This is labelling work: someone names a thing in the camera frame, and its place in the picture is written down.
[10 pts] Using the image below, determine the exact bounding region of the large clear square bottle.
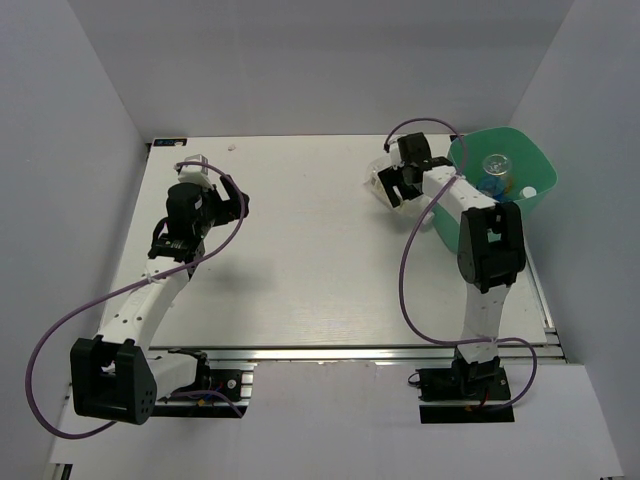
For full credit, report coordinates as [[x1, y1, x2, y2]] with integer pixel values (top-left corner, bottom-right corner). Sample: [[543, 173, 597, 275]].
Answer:
[[364, 155, 431, 223]]

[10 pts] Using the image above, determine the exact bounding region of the clear bottle dark blue label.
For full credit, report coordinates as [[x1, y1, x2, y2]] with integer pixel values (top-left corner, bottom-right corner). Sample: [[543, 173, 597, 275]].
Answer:
[[476, 154, 513, 202]]

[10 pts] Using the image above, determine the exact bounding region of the clear bottle blue green label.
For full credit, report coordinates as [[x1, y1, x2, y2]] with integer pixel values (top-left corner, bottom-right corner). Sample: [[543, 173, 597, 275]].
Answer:
[[519, 186, 537, 199]]

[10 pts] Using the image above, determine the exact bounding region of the orange juice bottle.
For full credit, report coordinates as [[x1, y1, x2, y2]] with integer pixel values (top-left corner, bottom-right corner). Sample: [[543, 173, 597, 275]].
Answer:
[[503, 175, 514, 195]]

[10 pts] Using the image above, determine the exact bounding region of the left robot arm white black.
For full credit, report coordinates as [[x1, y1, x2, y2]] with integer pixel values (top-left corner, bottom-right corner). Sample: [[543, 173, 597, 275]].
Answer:
[[70, 172, 248, 425]]

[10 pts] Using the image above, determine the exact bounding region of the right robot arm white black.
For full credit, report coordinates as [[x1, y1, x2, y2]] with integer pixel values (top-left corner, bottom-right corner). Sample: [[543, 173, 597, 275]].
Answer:
[[373, 133, 526, 399]]

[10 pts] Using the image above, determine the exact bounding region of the green plastic bin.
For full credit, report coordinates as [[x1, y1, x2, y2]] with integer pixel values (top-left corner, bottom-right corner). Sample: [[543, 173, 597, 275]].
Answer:
[[422, 127, 558, 253]]

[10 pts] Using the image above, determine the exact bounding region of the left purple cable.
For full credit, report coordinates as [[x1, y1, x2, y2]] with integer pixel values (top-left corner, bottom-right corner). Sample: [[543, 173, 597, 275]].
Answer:
[[27, 162, 249, 440]]

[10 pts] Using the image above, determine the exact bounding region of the purple cable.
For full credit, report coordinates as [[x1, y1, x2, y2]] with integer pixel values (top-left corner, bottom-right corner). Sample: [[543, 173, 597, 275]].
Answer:
[[27, 162, 249, 440], [383, 117, 539, 409]]

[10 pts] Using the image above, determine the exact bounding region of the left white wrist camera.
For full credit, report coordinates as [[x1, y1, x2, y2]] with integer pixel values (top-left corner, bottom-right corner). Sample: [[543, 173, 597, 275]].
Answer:
[[175, 154, 212, 189]]

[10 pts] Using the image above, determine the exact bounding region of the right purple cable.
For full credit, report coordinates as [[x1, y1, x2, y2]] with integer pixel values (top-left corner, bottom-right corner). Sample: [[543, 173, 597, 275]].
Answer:
[[383, 117, 539, 409]]

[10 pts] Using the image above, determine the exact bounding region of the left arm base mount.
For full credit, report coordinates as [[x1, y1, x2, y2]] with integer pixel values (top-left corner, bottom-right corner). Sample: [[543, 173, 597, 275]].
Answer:
[[147, 349, 253, 419]]

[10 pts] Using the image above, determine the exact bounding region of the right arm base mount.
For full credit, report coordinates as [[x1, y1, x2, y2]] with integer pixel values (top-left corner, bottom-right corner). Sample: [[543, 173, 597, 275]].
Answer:
[[407, 367, 515, 425]]

